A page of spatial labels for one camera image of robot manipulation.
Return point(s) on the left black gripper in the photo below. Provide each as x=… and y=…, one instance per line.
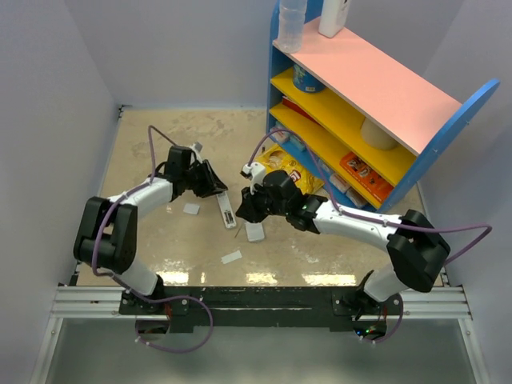
x=212, y=184

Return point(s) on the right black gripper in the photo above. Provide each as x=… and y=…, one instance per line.
x=248, y=210

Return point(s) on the white long remote control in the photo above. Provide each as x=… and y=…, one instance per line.
x=226, y=210

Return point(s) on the grey button remote control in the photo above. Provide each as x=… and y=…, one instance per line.
x=254, y=232

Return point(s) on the white battery cover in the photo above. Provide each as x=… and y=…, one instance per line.
x=231, y=257
x=191, y=208

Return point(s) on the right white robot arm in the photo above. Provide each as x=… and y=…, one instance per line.
x=417, y=252

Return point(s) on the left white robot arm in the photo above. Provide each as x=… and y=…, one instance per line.
x=107, y=235

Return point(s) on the yellow Lays chip bag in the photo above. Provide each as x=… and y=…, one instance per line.
x=275, y=158

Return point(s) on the pack of tissue packets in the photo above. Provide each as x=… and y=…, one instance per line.
x=284, y=136

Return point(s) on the red flat box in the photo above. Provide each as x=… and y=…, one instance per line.
x=287, y=102

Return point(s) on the orange product box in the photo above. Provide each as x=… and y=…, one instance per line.
x=372, y=181

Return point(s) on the blue snack can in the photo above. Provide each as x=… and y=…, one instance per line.
x=305, y=81

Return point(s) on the brown paper roll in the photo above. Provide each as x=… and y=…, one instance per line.
x=376, y=137

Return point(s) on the blue yellow pink shelf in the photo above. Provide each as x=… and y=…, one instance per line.
x=361, y=81

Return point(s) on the clear plastic bottle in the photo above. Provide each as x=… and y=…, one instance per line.
x=291, y=20

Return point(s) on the white plastic container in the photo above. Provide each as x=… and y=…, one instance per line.
x=333, y=17

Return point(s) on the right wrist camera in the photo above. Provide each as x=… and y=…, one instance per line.
x=255, y=173

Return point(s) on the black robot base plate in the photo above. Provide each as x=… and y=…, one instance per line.
x=336, y=308

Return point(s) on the aluminium rail frame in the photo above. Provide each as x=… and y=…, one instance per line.
x=87, y=341

